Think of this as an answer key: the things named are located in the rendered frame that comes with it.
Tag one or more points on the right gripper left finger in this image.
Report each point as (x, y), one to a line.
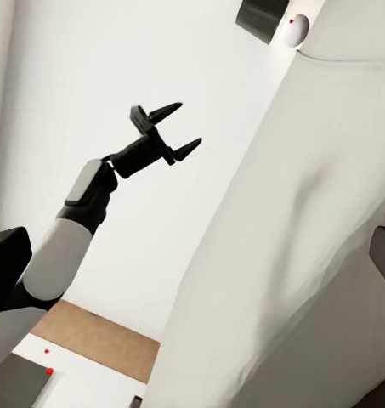
(15, 254)

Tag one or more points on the sliding door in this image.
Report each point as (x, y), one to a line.
(101, 340)

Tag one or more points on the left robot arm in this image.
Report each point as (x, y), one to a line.
(59, 254)

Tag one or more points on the table lamp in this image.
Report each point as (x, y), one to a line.
(263, 17)

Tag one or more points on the bed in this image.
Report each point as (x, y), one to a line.
(281, 305)

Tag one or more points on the wall mounted tv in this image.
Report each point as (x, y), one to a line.
(21, 381)

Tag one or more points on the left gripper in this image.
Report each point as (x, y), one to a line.
(151, 147)

